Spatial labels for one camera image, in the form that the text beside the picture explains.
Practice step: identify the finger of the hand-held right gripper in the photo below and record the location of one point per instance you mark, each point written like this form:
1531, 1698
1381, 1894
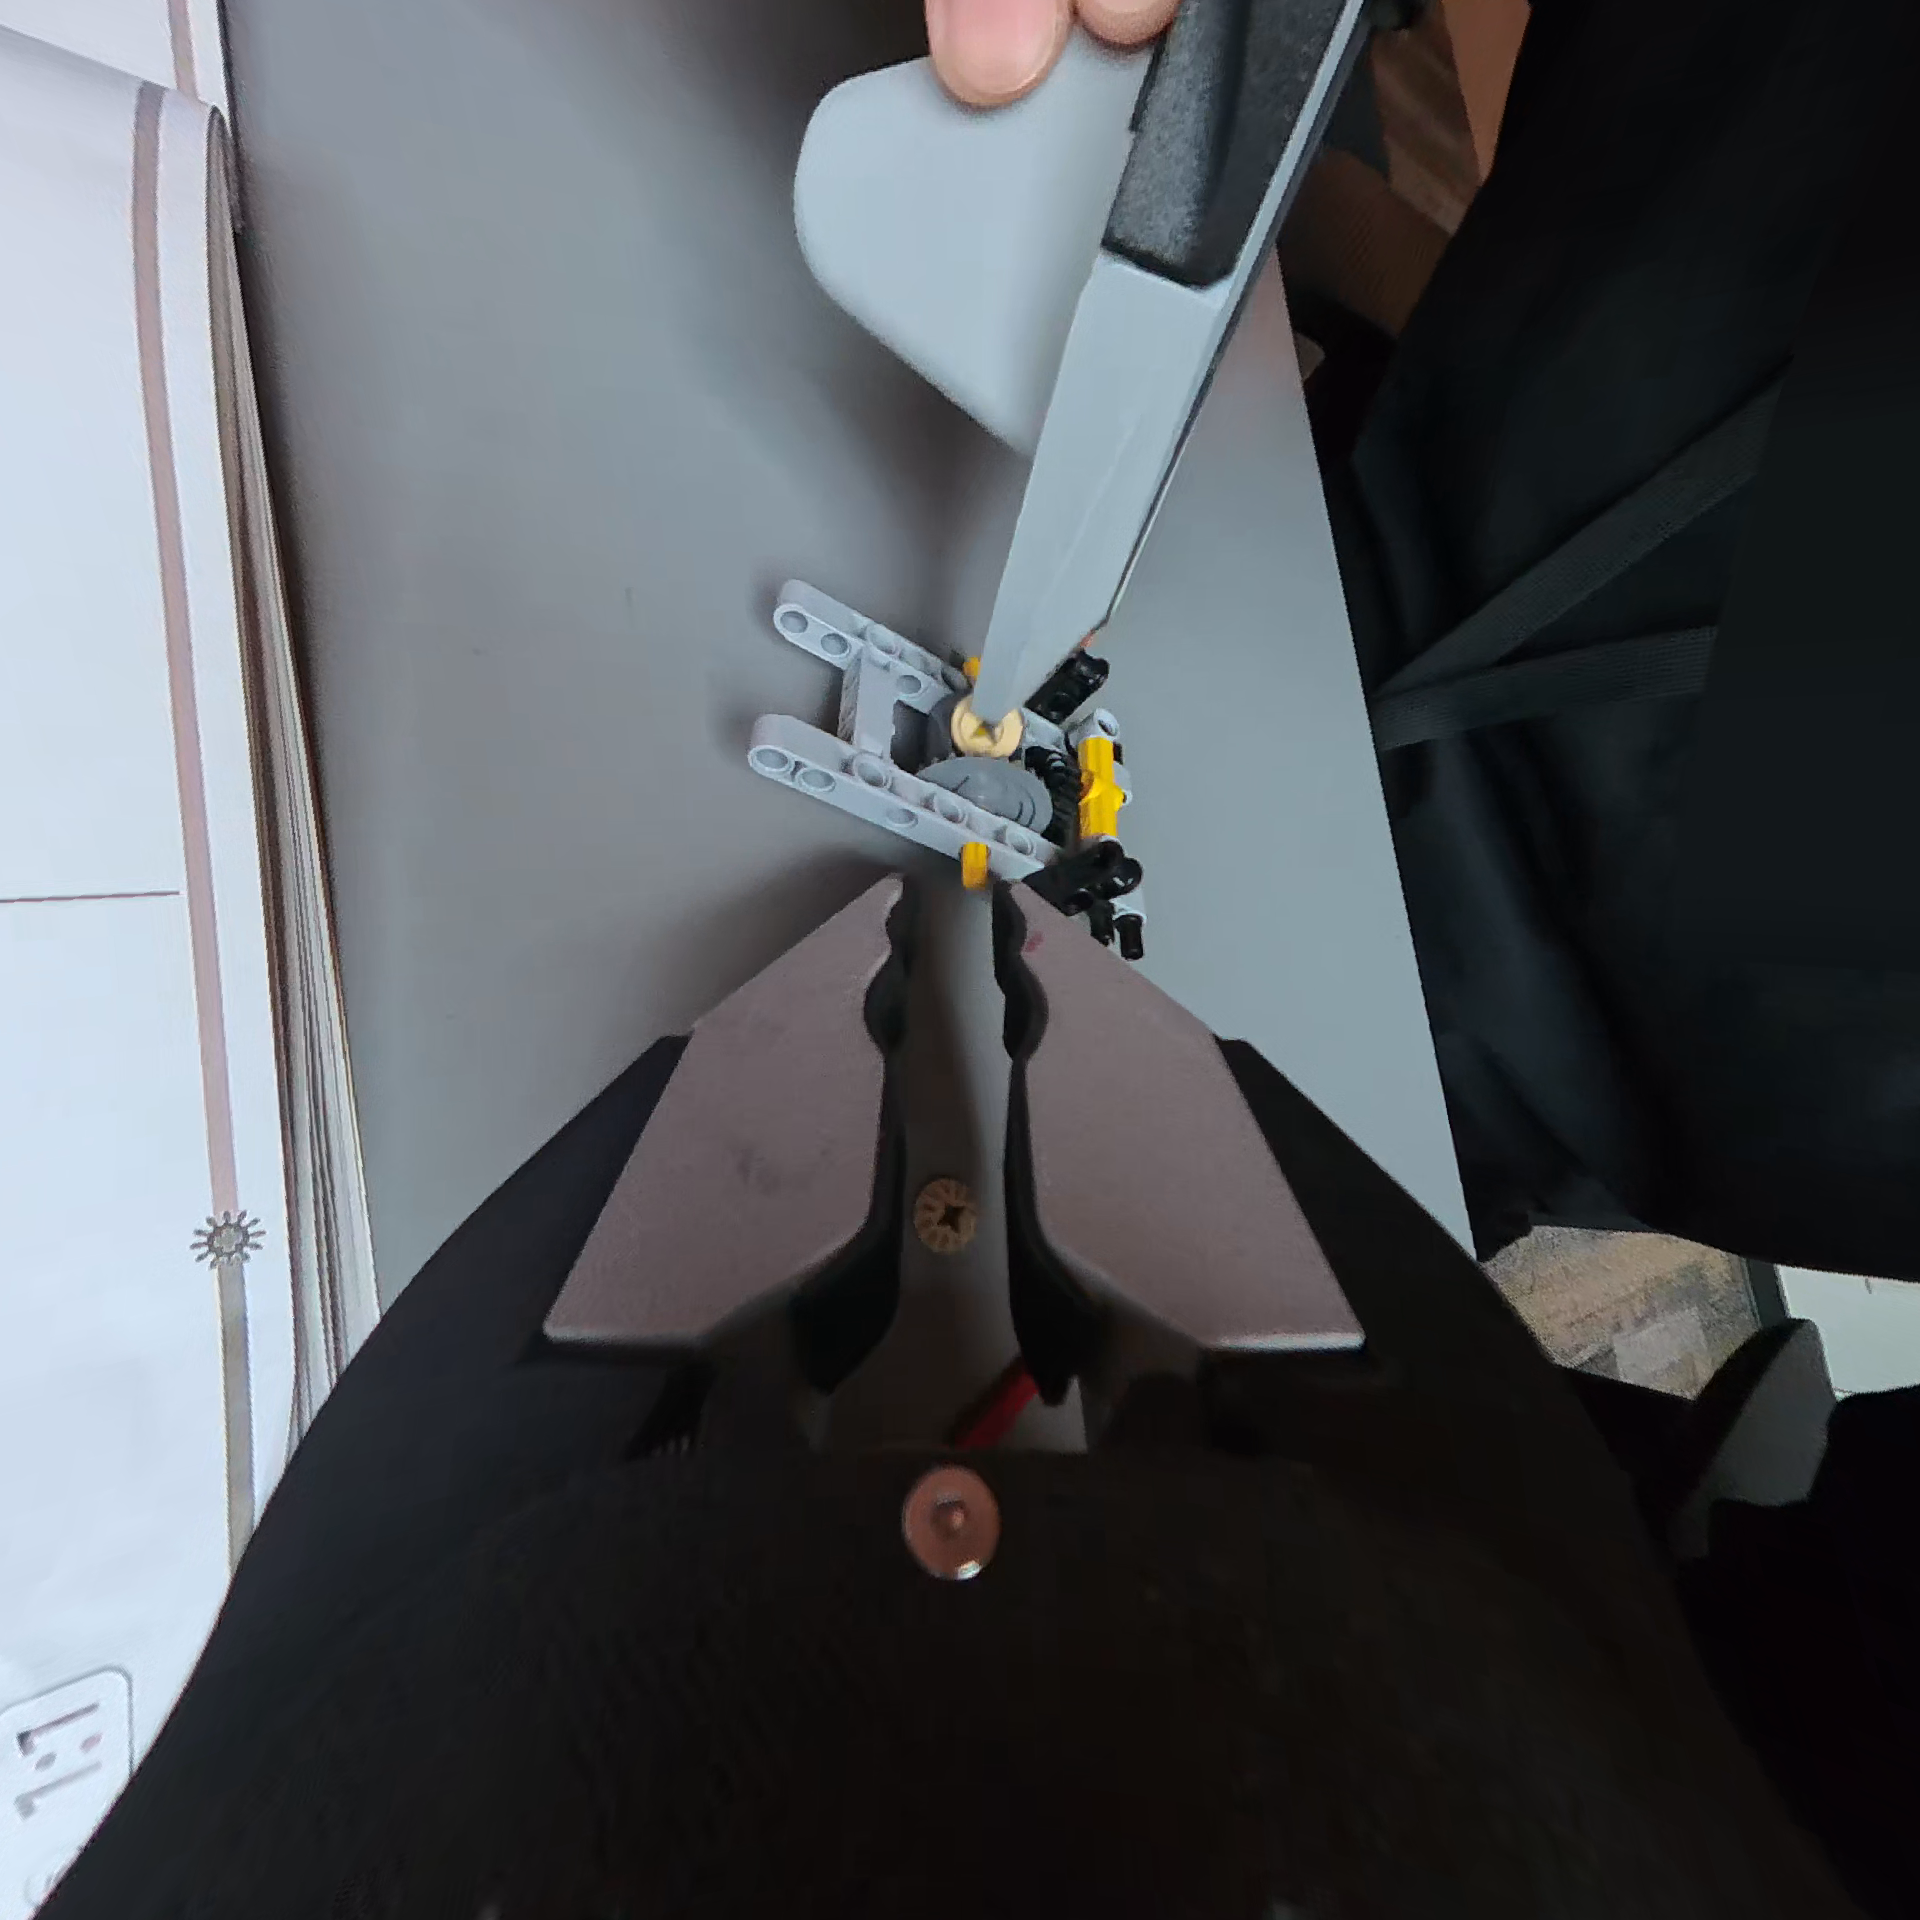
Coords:
1110, 435

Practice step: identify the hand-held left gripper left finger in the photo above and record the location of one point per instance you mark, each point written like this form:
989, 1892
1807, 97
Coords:
750, 1170

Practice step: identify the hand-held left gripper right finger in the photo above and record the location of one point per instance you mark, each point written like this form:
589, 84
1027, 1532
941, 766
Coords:
1172, 1184

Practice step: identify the tan lego bevel gear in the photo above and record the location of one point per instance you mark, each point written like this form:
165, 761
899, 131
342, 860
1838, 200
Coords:
944, 1211
1008, 733

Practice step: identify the grey lego gear frame assembly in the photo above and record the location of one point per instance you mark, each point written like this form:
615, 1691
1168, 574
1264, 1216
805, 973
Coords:
991, 781

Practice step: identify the red lego axle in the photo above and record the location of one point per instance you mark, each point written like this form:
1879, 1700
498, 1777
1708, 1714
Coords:
1008, 1401

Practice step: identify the white lego instruction booklet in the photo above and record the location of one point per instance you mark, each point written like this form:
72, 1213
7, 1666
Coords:
91, 598

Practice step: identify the person's right hand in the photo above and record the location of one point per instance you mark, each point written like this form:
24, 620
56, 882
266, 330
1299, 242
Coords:
991, 43

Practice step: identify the person's black clothing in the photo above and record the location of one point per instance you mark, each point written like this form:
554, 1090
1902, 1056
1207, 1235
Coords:
1652, 973

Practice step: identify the grey chair part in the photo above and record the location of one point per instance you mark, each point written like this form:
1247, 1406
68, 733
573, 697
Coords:
1757, 1425

